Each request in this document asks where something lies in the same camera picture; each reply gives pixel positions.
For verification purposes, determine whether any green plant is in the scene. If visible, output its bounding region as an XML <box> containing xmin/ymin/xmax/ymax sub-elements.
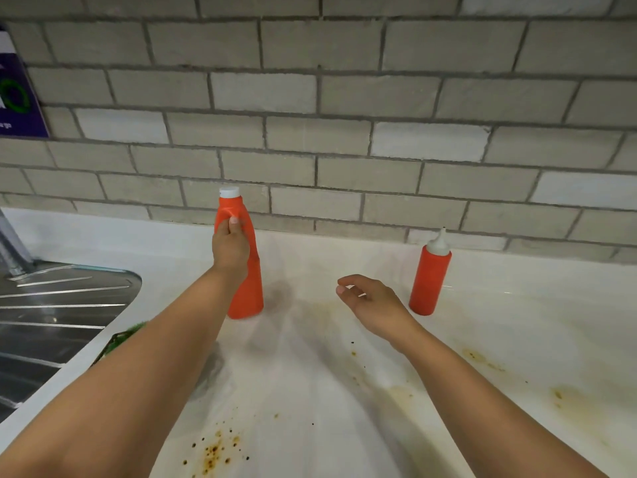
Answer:
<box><xmin>89</xmin><ymin>321</ymin><xmax>150</xmax><ymax>366</ymax></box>

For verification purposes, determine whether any steel sink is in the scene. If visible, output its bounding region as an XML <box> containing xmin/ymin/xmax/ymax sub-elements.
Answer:
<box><xmin>0</xmin><ymin>263</ymin><xmax>143</xmax><ymax>424</ymax></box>

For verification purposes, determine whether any orange plastic jug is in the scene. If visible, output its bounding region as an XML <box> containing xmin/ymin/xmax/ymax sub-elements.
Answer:
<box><xmin>214</xmin><ymin>187</ymin><xmax>265</xmax><ymax>320</ymax></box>

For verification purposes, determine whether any red squeeze bottle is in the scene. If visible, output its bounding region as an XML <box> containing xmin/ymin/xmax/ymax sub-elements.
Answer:
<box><xmin>408</xmin><ymin>227</ymin><xmax>453</xmax><ymax>317</ymax></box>

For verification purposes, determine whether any white countertop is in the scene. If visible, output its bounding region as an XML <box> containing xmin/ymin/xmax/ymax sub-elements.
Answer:
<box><xmin>0</xmin><ymin>207</ymin><xmax>637</xmax><ymax>478</ymax></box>

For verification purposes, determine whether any person's left hand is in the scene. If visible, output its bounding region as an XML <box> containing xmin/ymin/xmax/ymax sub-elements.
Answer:
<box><xmin>211</xmin><ymin>216</ymin><xmax>251</xmax><ymax>283</ymax></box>

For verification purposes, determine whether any steel faucet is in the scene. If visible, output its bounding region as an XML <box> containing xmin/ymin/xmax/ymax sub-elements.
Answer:
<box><xmin>0</xmin><ymin>208</ymin><xmax>36</xmax><ymax>280</ymax></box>

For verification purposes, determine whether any blue wall sign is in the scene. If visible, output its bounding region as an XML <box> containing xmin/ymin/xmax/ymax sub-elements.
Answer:
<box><xmin>0</xmin><ymin>24</ymin><xmax>50</xmax><ymax>140</ymax></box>

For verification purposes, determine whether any person's right hand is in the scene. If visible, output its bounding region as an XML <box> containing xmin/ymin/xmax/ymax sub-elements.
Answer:
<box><xmin>336</xmin><ymin>274</ymin><xmax>425</xmax><ymax>353</ymax></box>

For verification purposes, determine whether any person's left forearm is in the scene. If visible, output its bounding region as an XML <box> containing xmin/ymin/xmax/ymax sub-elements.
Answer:
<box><xmin>0</xmin><ymin>267</ymin><xmax>248</xmax><ymax>478</ymax></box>

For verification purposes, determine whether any person's right forearm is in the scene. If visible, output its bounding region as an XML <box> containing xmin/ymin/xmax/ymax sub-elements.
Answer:
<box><xmin>400</xmin><ymin>327</ymin><xmax>610</xmax><ymax>478</ymax></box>

